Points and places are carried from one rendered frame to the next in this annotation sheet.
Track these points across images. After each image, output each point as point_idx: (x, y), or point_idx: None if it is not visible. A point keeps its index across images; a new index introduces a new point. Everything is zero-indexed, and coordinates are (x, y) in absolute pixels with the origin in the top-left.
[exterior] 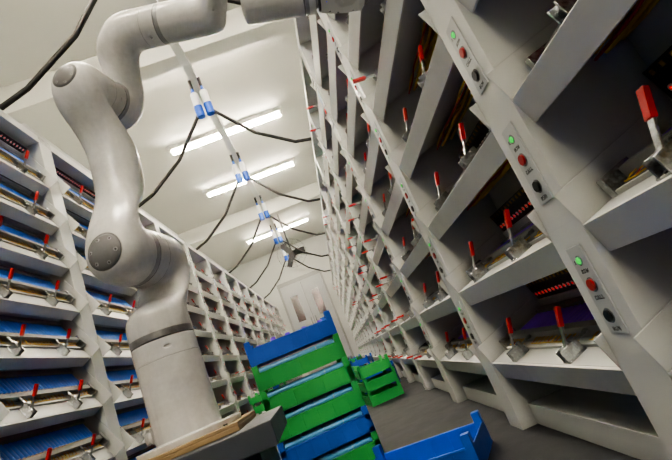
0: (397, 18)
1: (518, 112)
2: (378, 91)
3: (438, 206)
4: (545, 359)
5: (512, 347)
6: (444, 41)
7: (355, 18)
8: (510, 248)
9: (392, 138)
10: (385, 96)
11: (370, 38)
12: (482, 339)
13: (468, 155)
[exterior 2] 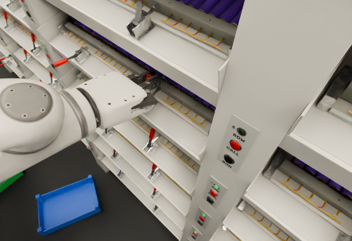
0: (153, 127)
1: (208, 240)
2: (73, 63)
3: (103, 135)
4: (140, 195)
5: (120, 173)
6: (193, 200)
7: (72, 12)
8: (153, 198)
9: (64, 65)
10: (80, 70)
11: None
12: (99, 154)
13: (154, 177)
